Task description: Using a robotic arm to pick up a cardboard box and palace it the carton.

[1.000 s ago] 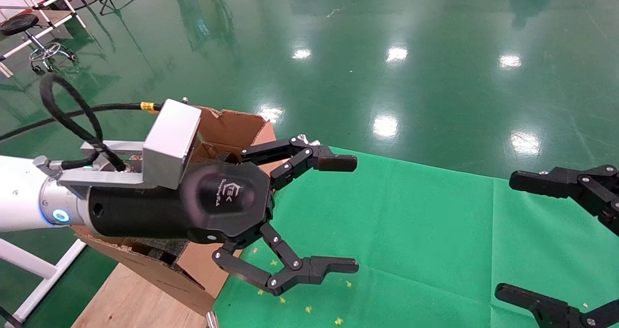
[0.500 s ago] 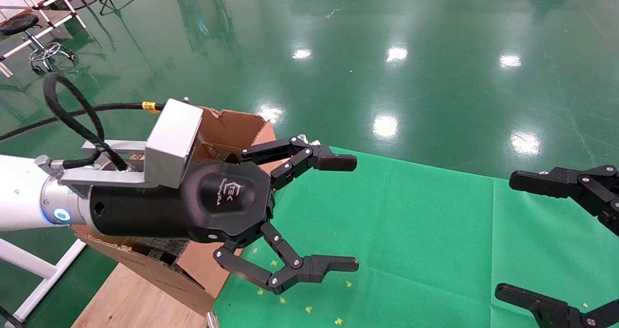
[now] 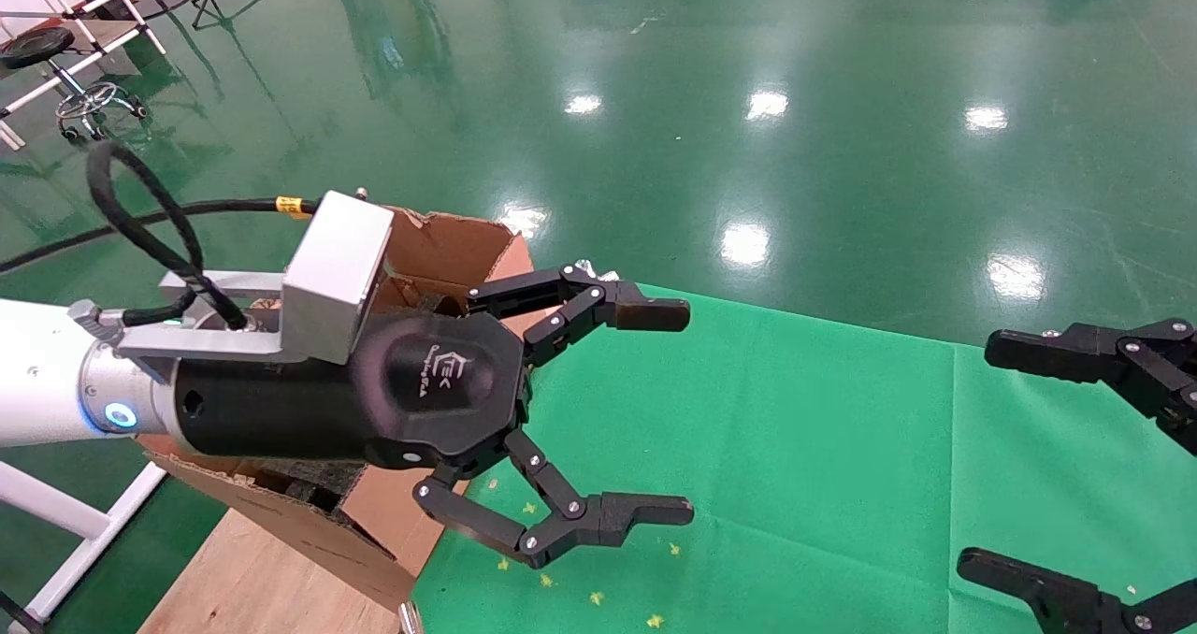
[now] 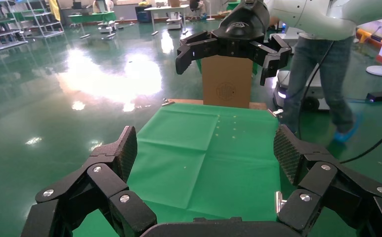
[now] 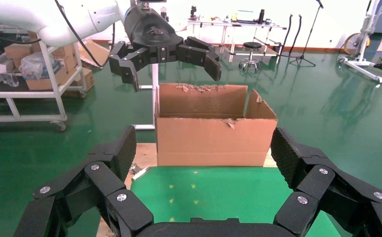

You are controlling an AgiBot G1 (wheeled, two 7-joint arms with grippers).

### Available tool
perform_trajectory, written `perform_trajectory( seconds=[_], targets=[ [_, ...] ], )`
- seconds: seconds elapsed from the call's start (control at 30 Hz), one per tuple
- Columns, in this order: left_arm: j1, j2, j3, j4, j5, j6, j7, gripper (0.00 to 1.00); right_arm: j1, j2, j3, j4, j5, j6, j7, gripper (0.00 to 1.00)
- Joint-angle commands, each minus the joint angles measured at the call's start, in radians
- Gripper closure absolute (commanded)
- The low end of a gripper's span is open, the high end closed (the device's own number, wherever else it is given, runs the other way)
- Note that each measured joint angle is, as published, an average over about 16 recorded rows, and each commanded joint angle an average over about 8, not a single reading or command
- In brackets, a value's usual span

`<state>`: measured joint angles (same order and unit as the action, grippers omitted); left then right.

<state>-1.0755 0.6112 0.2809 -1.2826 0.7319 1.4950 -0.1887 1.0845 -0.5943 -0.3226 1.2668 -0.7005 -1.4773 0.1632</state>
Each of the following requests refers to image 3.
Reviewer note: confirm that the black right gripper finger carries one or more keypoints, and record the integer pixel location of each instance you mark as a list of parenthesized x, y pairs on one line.
[(1057, 597), (1122, 358)]

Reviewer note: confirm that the long white frame table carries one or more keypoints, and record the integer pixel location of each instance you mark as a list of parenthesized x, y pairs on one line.
[(143, 21)]

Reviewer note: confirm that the large open torn carton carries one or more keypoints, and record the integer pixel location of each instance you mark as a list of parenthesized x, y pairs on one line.
[(374, 522)]

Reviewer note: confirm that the white metal table frame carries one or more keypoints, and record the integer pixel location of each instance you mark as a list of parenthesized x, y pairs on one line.
[(47, 503)]

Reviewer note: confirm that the black seat chrome stool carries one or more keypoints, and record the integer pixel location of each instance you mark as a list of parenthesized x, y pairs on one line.
[(37, 47)]

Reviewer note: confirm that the silver metal binder clip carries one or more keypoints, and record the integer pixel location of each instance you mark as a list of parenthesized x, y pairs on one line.
[(586, 266), (409, 620)]

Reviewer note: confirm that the black foam insert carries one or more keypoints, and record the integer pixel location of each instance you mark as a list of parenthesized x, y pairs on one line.
[(309, 489)]

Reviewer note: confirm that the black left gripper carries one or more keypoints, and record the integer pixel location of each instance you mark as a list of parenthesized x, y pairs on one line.
[(374, 400)]

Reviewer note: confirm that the green table cloth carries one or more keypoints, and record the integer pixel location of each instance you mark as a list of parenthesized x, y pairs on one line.
[(842, 447)]

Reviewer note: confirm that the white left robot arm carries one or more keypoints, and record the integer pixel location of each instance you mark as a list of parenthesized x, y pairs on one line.
[(47, 372)]

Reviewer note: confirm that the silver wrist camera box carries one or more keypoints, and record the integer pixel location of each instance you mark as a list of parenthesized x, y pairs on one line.
[(337, 269)]

